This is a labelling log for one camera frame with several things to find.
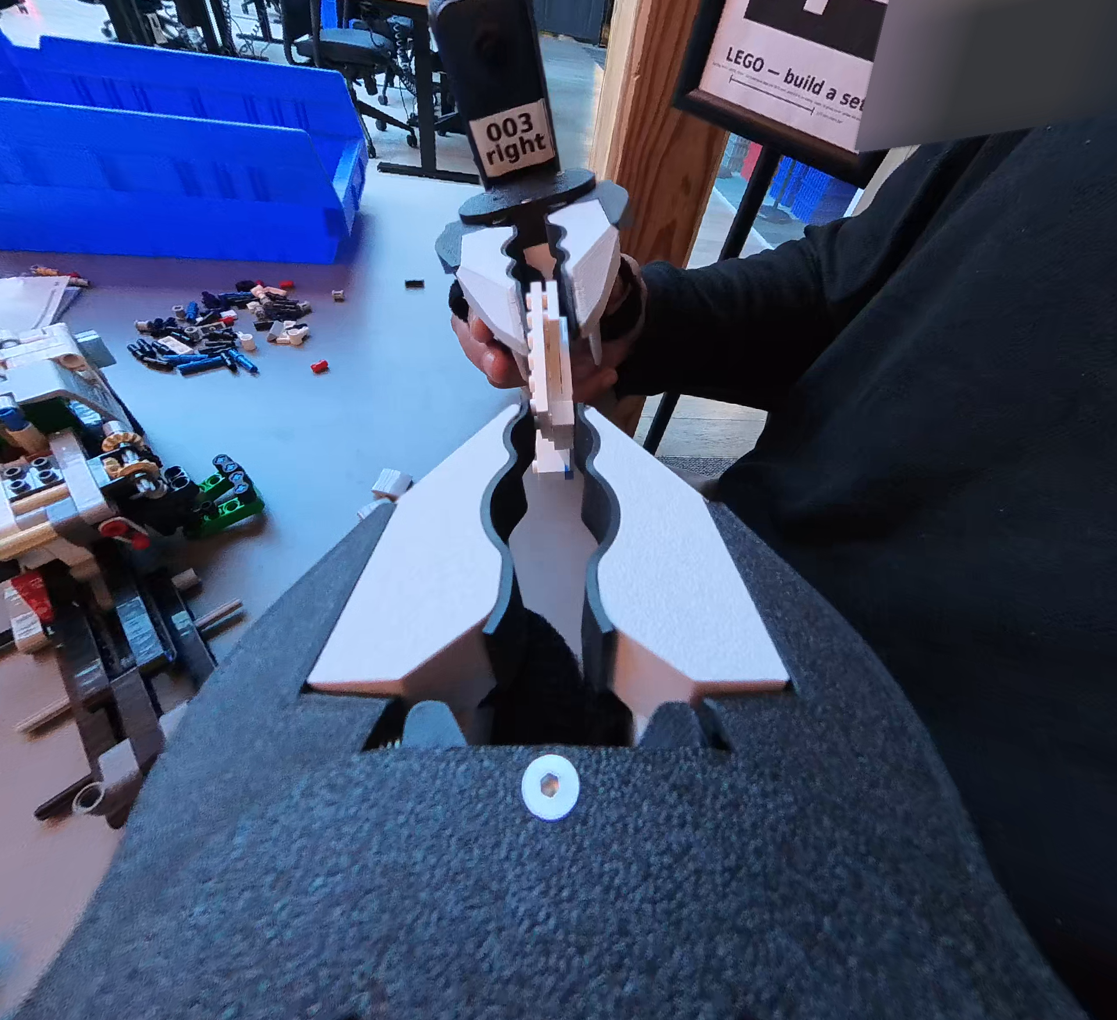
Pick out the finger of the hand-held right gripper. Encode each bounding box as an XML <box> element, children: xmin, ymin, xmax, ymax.
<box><xmin>454</xmin><ymin>231</ymin><xmax>535</xmax><ymax>358</ymax></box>
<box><xmin>557</xmin><ymin>201</ymin><xmax>624</xmax><ymax>367</ymax></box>

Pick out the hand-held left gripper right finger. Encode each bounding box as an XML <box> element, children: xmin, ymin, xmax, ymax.
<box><xmin>581</xmin><ymin>406</ymin><xmax>792</xmax><ymax>744</ymax></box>

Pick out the black poster stand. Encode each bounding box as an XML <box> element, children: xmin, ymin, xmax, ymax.
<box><xmin>641</xmin><ymin>147</ymin><xmax>787</xmax><ymax>456</ymax></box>

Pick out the building instruction booklet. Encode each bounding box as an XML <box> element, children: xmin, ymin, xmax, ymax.
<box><xmin>0</xmin><ymin>273</ymin><xmax>86</xmax><ymax>337</ymax></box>

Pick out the black office chair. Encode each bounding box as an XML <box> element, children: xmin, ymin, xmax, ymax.
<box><xmin>240</xmin><ymin>0</ymin><xmax>420</xmax><ymax>159</ymax></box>

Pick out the black framed tag poster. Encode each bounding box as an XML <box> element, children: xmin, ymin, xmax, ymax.
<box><xmin>672</xmin><ymin>0</ymin><xmax>913</xmax><ymax>187</ymax></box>

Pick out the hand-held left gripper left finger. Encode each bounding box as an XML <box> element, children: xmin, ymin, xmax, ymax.
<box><xmin>307</xmin><ymin>403</ymin><xmax>533</xmax><ymax>744</ymax></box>

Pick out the person's right forearm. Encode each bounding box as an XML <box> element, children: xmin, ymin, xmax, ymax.
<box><xmin>621</xmin><ymin>239</ymin><xmax>883</xmax><ymax>428</ymax></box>

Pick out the pile of small toy pieces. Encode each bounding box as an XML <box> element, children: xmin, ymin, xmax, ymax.
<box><xmin>126</xmin><ymin>276</ymin><xmax>347</xmax><ymax>379</ymax></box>

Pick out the white toy brick plate assembly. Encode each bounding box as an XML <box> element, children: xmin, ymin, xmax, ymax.
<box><xmin>522</xmin><ymin>241</ymin><xmax>579</xmax><ymax>477</ymax></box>

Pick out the person's right hand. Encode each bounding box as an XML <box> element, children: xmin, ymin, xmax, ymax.
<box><xmin>450</xmin><ymin>252</ymin><xmax>645</xmax><ymax>406</ymax></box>

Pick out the blue plastic bin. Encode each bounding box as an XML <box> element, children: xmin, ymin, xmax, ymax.
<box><xmin>0</xmin><ymin>32</ymin><xmax>369</xmax><ymax>266</ymax></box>

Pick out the toy truck chassis model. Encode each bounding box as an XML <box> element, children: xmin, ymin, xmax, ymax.
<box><xmin>0</xmin><ymin>322</ymin><xmax>267</xmax><ymax>831</ymax></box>

